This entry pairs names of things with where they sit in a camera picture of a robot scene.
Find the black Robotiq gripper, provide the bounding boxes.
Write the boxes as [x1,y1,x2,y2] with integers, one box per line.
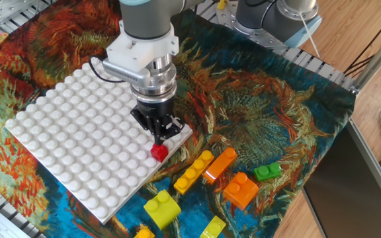
[130,98,185,147]

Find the small red block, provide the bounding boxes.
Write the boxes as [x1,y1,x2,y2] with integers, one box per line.
[149,143,169,163]

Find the white studded baseplate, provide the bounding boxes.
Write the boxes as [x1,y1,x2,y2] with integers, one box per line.
[4,61,194,225]

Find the slim orange sloped block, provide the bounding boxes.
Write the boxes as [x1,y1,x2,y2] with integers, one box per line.
[202,147,238,185]

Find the slim yellow four-stud block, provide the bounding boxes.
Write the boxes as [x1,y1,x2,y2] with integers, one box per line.
[173,149,216,196]

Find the white and silver wrist adapter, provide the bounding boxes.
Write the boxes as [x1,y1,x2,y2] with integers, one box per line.
[101,19,180,105]

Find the large lime two-stud block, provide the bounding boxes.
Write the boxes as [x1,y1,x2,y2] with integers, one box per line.
[144,189,183,231]

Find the orange two-stud block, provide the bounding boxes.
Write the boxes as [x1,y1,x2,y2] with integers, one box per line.
[222,171,260,212]

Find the large yellow four-stud block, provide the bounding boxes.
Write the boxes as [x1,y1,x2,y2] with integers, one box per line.
[133,224,156,238]

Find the small lime single-stud block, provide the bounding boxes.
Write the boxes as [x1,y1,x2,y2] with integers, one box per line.
[199,216,228,238]

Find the small green two-stud block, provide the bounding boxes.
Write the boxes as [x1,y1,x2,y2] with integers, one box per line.
[253,161,282,182]

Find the colourful sunflower pattern rug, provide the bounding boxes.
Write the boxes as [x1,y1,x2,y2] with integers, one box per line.
[0,0,357,238]

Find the white zip tie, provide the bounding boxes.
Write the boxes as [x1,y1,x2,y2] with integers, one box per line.
[298,12,321,59]

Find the perforated metal plate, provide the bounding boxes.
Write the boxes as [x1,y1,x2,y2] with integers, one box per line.
[0,0,51,26]

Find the black monitor panel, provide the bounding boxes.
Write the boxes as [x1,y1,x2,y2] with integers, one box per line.
[302,118,381,238]

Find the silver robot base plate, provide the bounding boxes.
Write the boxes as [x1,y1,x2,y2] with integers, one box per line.
[215,1,310,51]

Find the black floor cables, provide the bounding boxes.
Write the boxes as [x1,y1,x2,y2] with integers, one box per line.
[344,6,381,77]

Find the aluminium frame beam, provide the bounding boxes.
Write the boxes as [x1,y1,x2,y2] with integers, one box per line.
[349,28,381,97]

